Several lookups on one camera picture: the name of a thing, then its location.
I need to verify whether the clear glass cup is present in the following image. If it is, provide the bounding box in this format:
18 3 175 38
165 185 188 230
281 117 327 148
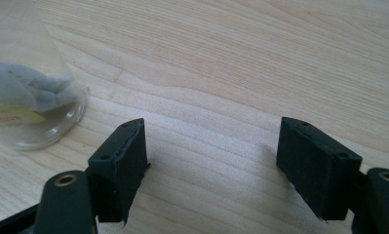
0 0 90 151

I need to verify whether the single tea bag yellow tag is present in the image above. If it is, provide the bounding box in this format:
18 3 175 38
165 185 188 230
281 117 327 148
0 59 75 129

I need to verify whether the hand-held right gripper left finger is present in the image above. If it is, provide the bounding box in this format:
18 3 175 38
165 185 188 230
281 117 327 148
87 117 151 225

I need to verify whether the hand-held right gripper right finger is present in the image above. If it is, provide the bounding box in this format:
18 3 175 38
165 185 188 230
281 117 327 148
275 116 363 222

